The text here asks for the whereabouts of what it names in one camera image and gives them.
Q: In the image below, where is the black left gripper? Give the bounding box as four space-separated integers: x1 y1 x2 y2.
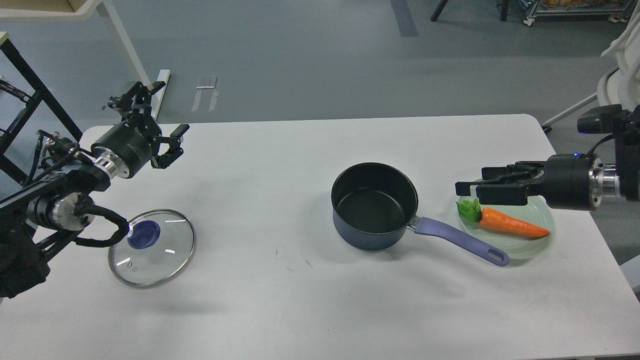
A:
91 80 190 179

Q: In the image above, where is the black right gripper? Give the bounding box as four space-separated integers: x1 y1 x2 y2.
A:
455 153 602 211

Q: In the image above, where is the glass lid with purple knob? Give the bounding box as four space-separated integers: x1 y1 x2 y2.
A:
107 209 197 289

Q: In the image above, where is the blue saucepan with purple handle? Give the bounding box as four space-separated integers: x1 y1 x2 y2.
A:
330 162 510 267

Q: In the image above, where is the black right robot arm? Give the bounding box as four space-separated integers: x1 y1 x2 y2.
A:
455 104 640 211

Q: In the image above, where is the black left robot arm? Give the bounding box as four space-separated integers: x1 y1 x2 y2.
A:
0 80 189 299

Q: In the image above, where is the orange toy carrot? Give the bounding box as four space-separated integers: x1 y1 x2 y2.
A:
455 199 551 240

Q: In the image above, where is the pale green plate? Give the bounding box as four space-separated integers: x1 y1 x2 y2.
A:
455 196 555 261

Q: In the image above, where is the black metal rack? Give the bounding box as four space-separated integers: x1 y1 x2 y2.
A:
0 31 83 185

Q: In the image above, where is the white office chair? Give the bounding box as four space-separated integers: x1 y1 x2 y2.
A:
542 5 640 133

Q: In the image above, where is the wheeled metal cart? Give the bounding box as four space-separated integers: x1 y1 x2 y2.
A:
518 0 638 27

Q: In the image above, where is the white desk frame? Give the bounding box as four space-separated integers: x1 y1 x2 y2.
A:
1 0 171 130

